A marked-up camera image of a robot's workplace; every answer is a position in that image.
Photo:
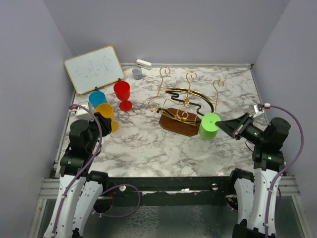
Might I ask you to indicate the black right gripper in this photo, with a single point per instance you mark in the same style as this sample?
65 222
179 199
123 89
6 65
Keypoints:
231 126

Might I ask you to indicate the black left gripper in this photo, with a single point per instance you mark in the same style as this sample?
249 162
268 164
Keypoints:
105 123

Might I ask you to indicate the orange wine glass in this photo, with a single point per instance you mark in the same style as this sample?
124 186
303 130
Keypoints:
107 111

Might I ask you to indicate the green wine glass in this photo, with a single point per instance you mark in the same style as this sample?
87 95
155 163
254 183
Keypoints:
208 128

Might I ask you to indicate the blue wine glass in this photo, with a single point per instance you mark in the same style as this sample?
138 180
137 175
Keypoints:
97 97

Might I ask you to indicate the red wine glass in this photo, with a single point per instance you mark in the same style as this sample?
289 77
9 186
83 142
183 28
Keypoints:
122 92

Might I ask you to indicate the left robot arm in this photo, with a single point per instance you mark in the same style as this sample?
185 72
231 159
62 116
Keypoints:
79 187

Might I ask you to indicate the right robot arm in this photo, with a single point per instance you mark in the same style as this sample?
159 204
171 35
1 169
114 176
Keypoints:
257 191

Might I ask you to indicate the brown wooden rack base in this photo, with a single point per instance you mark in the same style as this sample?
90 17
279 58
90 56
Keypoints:
180 122

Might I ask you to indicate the yellow framed whiteboard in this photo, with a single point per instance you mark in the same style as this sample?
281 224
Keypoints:
94 69

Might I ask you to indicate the clear jar of clips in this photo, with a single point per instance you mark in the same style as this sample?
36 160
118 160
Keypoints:
137 73

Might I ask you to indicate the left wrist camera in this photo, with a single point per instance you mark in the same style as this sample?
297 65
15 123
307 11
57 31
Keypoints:
81 113

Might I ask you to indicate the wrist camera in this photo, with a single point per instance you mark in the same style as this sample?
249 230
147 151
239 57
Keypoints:
259 109
81 113

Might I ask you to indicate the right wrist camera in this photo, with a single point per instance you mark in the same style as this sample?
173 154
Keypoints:
259 109

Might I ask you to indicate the gold wire glass rack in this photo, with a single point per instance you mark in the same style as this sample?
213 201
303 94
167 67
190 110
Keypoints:
188 111

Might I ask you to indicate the black mounting rail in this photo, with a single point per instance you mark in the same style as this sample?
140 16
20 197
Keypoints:
166 191

